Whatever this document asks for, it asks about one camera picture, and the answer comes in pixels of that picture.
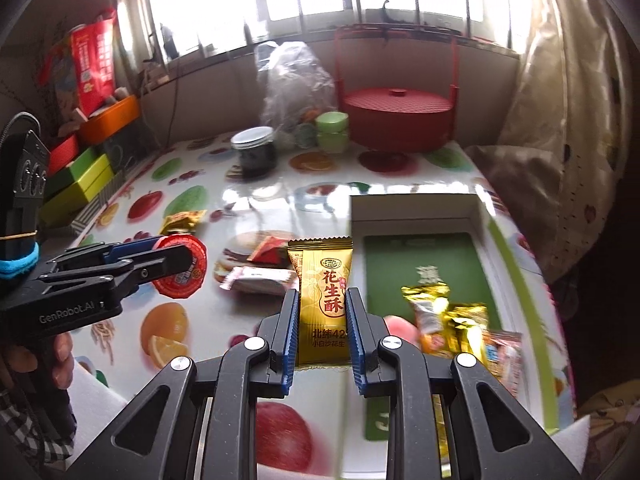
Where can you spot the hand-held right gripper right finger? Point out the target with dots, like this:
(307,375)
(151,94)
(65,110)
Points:
(356,340)

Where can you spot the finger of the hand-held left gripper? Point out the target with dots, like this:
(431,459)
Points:
(160,262)
(130,249)

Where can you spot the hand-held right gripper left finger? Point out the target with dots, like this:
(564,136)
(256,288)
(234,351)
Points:
(290,340)

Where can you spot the red jelly cup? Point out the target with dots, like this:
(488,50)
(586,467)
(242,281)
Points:
(185,280)

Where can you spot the pink jelly cup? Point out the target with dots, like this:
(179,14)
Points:
(400,327)

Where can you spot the small gold snack packet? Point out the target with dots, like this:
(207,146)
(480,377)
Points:
(185,220)

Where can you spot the gold candy packet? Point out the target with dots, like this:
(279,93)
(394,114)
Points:
(322,285)

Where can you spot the red white snack packet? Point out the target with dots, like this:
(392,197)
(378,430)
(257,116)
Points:
(502,360)
(260,280)

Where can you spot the red black snack packet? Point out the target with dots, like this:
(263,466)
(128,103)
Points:
(267,250)

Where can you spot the green cardboard box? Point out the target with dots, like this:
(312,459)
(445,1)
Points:
(425,250)

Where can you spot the person's left forearm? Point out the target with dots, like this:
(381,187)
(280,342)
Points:
(20,420)

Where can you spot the person's left hand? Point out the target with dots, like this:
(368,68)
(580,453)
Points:
(62,360)

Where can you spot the black white striped box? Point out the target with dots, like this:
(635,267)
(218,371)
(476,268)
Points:
(97,210)

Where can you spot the lime green box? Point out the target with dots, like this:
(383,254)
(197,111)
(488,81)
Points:
(75,195)

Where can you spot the fruit print tablecloth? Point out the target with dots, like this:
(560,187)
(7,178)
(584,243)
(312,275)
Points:
(200,185)

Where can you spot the dark green box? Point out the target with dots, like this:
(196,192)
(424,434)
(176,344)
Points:
(82,165)

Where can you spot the white foam sheet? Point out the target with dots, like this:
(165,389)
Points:
(95,405)

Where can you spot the black patterned box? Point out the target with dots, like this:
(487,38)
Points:
(125,145)

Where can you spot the red box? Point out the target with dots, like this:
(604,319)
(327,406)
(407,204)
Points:
(65,152)

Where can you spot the dark jar with white lid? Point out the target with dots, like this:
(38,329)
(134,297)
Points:
(255,157)

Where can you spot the red paper bag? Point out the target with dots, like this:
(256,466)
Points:
(92,70)

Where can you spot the clear plastic bag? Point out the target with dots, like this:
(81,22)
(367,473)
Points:
(295,85)

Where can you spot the window with metal bars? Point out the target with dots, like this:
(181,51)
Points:
(210,5)

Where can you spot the yellow cartoon print cloth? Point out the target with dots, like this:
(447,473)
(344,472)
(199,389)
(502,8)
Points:
(607,405)

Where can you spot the cream patterned curtain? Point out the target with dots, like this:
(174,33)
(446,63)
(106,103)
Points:
(550,110)

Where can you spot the black hook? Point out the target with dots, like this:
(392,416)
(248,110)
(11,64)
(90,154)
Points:
(386,7)

